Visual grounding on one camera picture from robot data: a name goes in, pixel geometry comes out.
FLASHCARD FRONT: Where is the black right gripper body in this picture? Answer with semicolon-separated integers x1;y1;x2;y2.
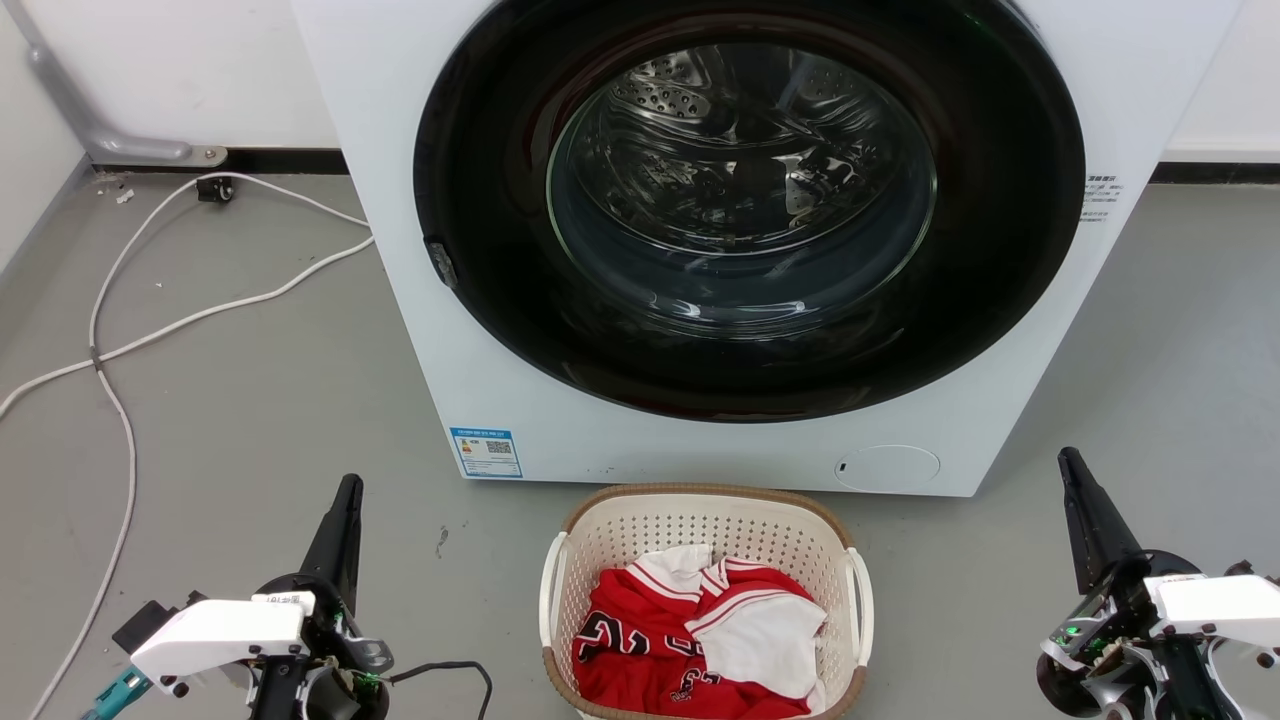
1034;550;1246;720

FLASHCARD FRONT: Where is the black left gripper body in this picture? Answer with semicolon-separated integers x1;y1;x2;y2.
248;574;394;720

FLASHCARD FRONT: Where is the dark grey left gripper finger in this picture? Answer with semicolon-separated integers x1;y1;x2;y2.
299;474;364;614

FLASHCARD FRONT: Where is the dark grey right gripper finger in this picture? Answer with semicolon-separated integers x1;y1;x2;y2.
1057;446;1148;597

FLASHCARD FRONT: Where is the cream plastic laundry basket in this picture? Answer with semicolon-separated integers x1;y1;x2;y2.
539;484;876;720

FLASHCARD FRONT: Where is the blue energy label sticker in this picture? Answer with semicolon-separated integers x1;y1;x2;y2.
449;428;524;480

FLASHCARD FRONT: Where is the round white filter cover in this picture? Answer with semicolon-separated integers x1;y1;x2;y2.
834;445;942;493

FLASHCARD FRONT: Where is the red basketball jersey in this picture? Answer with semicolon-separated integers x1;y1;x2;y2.
571;558;816;720

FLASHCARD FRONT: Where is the grey printed text label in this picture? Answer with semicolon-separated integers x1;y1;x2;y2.
1080;174;1124;224

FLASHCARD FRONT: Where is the black round washing machine door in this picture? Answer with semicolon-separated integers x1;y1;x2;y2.
413;0;1087;424

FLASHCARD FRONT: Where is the white garment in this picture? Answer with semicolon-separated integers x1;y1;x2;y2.
634;544;829;713

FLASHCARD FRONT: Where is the white front-load washing machine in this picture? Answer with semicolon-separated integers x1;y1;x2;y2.
291;0;1245;498

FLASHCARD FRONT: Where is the steel washing machine drum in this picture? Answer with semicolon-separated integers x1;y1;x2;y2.
547;42;938;313

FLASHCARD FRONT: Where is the thin black left gripper cable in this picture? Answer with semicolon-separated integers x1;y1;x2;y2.
384;660;495;720

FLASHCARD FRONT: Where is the teal cable connector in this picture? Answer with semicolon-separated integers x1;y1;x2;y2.
82;667;153;720

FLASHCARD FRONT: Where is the white power cable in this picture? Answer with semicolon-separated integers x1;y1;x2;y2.
26;173;373;720
0;236;376;421

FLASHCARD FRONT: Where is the grey wall pipe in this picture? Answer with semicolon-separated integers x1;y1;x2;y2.
3;0;229;167

